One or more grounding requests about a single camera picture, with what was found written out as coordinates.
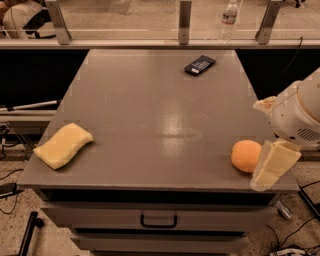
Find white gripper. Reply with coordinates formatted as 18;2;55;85
250;79;320;191

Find orange fruit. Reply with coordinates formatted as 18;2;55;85
231;140;262;173

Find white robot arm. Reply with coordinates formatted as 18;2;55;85
250;68;320;191

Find small metal can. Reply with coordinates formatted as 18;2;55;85
275;201;293;220

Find white power strip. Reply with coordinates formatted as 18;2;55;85
269;248;308;256

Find grey drawer cabinet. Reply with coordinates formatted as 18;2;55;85
19;50;298;255

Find clear plastic water bottle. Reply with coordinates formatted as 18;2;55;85
218;0;238;44

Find yellow sponge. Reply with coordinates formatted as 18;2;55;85
33;123;93;170

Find grey metal rod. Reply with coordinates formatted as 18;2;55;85
0;100;61;112

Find black stand leg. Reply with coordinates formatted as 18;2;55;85
18;211;44;256

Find black power adapter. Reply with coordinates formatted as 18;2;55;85
0;183;17;199

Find seated person in background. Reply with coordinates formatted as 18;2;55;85
0;0;45;39

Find right metal railing post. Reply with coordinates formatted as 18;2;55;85
255;0;282;45

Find metal railing post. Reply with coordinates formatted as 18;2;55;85
255;0;282;45
45;0;71;45
178;0;192;45

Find middle metal railing post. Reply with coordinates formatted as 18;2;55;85
178;0;192;45

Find black drawer handle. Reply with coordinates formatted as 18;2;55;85
140;214;178;229

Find left metal railing post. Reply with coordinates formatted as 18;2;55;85
45;0;71;45

